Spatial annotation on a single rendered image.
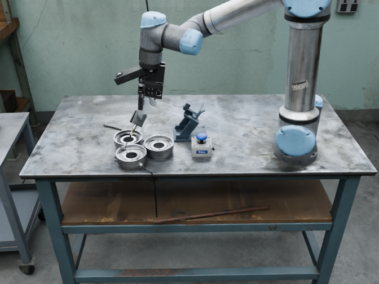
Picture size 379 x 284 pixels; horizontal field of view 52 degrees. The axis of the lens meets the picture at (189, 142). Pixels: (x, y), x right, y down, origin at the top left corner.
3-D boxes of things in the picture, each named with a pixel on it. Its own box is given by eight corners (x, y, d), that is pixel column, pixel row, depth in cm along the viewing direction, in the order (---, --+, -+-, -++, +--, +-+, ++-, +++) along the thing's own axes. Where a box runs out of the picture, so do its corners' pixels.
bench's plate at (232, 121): (20, 180, 128) (18, 174, 127) (65, 99, 179) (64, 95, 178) (375, 176, 130) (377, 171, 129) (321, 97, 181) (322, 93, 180)
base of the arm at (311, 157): (309, 141, 145) (314, 118, 140) (322, 164, 132) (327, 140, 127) (270, 141, 145) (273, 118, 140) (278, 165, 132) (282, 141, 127)
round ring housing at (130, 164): (110, 161, 134) (109, 151, 132) (136, 150, 140) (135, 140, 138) (127, 174, 127) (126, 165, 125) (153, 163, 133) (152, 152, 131)
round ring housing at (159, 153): (179, 153, 138) (179, 143, 136) (155, 164, 133) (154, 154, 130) (162, 141, 145) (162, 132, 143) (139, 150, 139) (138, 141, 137)
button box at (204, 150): (192, 158, 136) (192, 146, 133) (191, 146, 142) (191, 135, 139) (214, 158, 136) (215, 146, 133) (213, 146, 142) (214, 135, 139)
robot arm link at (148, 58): (137, 51, 119) (140, 42, 126) (137, 65, 122) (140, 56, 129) (162, 54, 120) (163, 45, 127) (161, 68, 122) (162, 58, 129)
